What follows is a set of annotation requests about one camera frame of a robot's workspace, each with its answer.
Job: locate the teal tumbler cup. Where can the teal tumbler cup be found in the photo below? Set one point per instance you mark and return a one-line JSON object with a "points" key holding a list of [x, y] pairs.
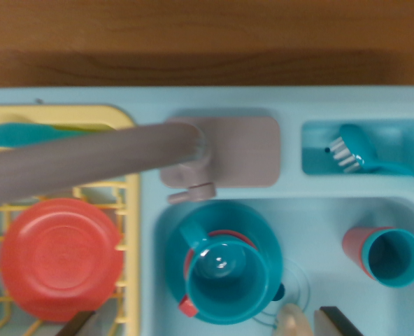
{"points": [[392, 259]]}

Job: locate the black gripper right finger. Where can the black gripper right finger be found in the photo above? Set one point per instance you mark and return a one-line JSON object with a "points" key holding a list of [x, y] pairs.
{"points": [[336, 323]]}

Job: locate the teal plate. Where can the teal plate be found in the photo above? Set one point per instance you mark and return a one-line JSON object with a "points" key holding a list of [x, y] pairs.
{"points": [[256, 227]]}

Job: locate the coral tumbler cup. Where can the coral tumbler cup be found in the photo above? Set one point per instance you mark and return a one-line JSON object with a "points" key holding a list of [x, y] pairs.
{"points": [[352, 245]]}

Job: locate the grey faucet spout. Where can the grey faucet spout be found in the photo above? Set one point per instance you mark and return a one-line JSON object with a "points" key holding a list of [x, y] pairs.
{"points": [[88, 154]]}

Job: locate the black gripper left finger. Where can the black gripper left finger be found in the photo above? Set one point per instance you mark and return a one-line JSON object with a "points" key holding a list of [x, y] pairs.
{"points": [[79, 325]]}

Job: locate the red plastic bowl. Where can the red plastic bowl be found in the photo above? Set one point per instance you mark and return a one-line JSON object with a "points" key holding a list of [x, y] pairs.
{"points": [[60, 259]]}

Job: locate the light blue toy sink unit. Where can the light blue toy sink unit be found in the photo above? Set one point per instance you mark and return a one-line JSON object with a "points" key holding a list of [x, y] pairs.
{"points": [[291, 189]]}

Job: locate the yellow dish rack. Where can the yellow dish rack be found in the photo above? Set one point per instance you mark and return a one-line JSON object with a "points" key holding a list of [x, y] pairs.
{"points": [[123, 115]]}

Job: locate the teal dish brush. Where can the teal dish brush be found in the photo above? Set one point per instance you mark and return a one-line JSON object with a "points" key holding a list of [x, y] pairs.
{"points": [[357, 143]]}

